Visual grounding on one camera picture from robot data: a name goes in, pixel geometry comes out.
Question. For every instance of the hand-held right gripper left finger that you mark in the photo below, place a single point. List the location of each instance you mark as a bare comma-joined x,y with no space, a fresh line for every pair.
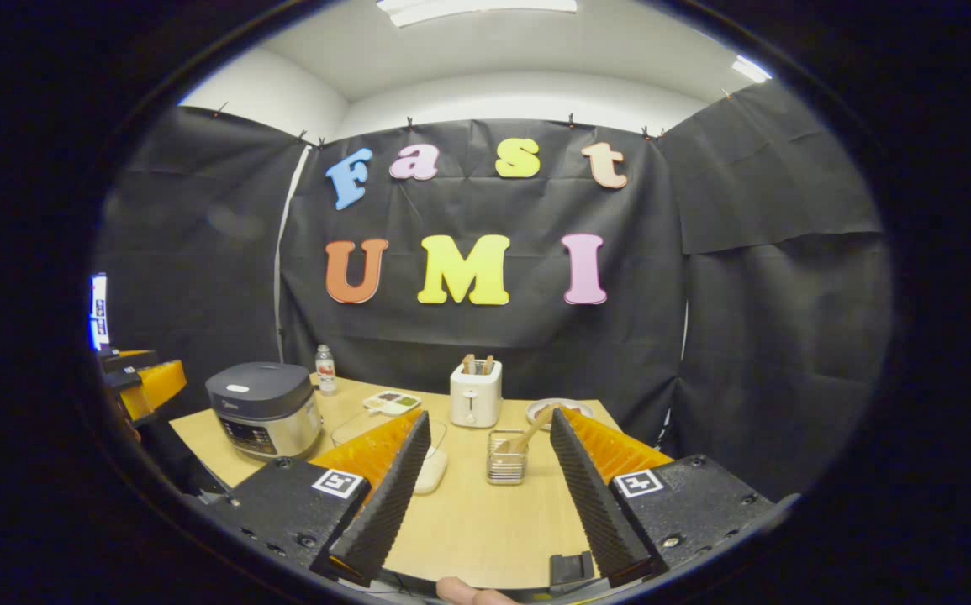
380,504

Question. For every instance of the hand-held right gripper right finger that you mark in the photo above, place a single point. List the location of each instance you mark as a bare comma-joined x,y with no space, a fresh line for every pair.
598,504

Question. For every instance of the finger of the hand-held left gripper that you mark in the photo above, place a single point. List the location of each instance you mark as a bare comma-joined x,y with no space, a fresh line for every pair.
128,360
157,382

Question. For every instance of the dark grey rice cooker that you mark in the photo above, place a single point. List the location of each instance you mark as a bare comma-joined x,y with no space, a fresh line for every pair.
258,395

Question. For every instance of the wooden spoon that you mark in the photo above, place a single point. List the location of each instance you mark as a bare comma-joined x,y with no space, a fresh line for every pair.
535,424

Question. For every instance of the computer monitor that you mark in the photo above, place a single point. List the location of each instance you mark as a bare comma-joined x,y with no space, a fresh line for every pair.
99,311

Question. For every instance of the clear glass tray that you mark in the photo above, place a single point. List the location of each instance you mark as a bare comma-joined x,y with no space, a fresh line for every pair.
350,433

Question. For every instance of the white divided dish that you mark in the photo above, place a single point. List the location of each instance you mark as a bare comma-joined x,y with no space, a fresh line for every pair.
391,404

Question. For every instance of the white round plate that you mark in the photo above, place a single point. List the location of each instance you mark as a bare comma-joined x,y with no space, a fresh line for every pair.
535,410

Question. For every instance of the clear bottle with red label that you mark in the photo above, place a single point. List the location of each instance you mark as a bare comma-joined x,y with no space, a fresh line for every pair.
326,374

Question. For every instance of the white toaster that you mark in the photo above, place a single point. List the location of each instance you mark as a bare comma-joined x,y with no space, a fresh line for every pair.
475,399

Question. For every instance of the bread slice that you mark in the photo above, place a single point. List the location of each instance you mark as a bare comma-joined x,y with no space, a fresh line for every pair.
469,365
488,365

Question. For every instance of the small ceiling light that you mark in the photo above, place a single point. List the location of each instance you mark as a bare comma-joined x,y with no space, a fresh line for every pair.
751,69

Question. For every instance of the long ceiling light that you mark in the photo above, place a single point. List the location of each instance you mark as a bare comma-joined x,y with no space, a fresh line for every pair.
477,10

